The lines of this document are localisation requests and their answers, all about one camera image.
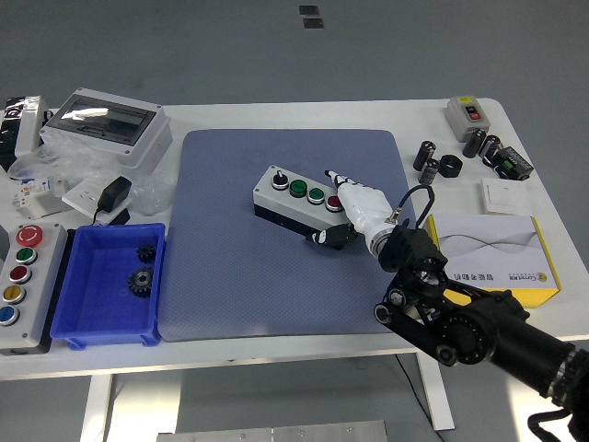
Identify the white plastic enclosure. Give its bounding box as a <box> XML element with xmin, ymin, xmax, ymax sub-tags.
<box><xmin>13</xmin><ymin>95</ymin><xmax>51</xmax><ymax>158</ymax></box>

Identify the black hex nut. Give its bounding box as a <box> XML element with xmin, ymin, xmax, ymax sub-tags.
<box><xmin>437</xmin><ymin>154</ymin><xmax>464</xmax><ymax>179</ymax></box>

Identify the grey metal plate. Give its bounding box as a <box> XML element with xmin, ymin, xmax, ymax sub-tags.
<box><xmin>156</xmin><ymin>419</ymin><xmax>388</xmax><ymax>442</ymax></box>

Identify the black cylindrical capacitor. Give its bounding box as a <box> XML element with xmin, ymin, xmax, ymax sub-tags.
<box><xmin>462</xmin><ymin>128</ymin><xmax>488</xmax><ymax>159</ymax></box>
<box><xmin>478</xmin><ymin>134</ymin><xmax>502</xmax><ymax>162</ymax></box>
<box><xmin>412</xmin><ymin>140</ymin><xmax>437</xmax><ymax>172</ymax></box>
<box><xmin>418</xmin><ymin>158</ymin><xmax>441</xmax><ymax>186</ymax></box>

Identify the grey five-button control box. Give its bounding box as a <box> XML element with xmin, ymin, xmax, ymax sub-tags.
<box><xmin>0</xmin><ymin>222</ymin><xmax>69</xmax><ymax>355</ymax></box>

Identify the white table leg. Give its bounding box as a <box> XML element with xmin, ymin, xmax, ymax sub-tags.
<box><xmin>78</xmin><ymin>373</ymin><xmax>116</xmax><ymax>442</ymax></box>
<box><xmin>416</xmin><ymin>353</ymin><xmax>456</xmax><ymax>432</ymax></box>

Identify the black module green terminal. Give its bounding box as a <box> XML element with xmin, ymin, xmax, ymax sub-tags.
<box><xmin>490</xmin><ymin>145</ymin><xmax>535</xmax><ymax>181</ymax></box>

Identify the blue plastic bin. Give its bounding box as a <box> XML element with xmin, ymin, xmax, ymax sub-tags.
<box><xmin>49</xmin><ymin>223</ymin><xmax>167</xmax><ymax>351</ymax></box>

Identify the large black gear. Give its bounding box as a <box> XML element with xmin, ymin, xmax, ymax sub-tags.
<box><xmin>127</xmin><ymin>266</ymin><xmax>156</xmax><ymax>299</ymax></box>

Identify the yellow and white cardboard box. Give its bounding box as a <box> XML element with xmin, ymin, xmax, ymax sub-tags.
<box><xmin>422</xmin><ymin>214</ymin><xmax>562</xmax><ymax>308</ymax></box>

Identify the grey four-button control box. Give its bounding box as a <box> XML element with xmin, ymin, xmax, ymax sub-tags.
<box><xmin>251</xmin><ymin>164</ymin><xmax>354</xmax><ymax>240</ymax></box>

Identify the clear plastic bag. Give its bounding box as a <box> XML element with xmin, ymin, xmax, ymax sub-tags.
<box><xmin>7</xmin><ymin>137</ymin><xmax>179</xmax><ymax>217</ymax></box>

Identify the white wall switch panel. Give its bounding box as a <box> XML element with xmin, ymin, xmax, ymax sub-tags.
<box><xmin>480</xmin><ymin>177</ymin><xmax>531</xmax><ymax>215</ymax></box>

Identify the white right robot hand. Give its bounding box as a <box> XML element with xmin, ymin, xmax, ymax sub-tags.
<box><xmin>306</xmin><ymin>169</ymin><xmax>398</xmax><ymax>252</ymax></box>

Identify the grey distribution box clear lid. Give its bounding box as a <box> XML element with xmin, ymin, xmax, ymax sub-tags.
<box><xmin>39</xmin><ymin>87</ymin><xmax>174</xmax><ymax>174</ymax></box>

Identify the white wall socket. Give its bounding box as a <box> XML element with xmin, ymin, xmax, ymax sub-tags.
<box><xmin>62</xmin><ymin>179</ymin><xmax>133</xmax><ymax>225</ymax></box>

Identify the black cable under table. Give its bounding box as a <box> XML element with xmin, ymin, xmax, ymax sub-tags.
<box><xmin>394</xmin><ymin>355</ymin><xmax>445</xmax><ymax>442</ymax></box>

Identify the grey-blue table mat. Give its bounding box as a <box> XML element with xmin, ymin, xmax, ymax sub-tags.
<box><xmin>158</xmin><ymin>128</ymin><xmax>419</xmax><ymax>343</ymax></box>

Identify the black power adapter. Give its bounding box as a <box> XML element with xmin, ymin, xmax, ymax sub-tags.
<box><xmin>93</xmin><ymin>176</ymin><xmax>133</xmax><ymax>227</ymax></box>

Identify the grey two-button switch box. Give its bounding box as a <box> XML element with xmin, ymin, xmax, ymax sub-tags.
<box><xmin>444</xmin><ymin>95</ymin><xmax>489</xmax><ymax>143</ymax></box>

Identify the white circuit breaker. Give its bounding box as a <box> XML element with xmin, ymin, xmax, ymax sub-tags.
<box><xmin>11</xmin><ymin>177</ymin><xmax>70</xmax><ymax>220</ymax></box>

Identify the black packaged item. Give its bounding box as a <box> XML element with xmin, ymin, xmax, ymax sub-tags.
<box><xmin>0</xmin><ymin>97</ymin><xmax>29</xmax><ymax>174</ymax></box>

